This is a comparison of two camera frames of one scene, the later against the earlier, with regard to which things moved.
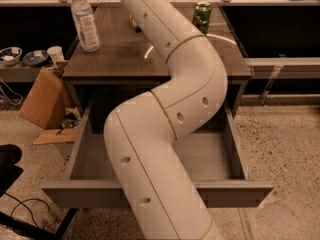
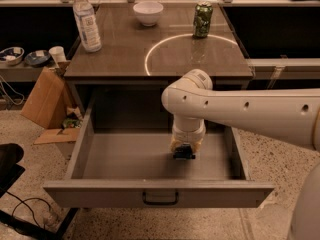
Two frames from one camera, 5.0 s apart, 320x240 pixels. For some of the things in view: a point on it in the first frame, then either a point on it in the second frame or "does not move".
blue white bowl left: (10, 55) does not move
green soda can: (201, 15) does not move
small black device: (138, 29) -> (184, 152)
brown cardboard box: (46, 104) does not move
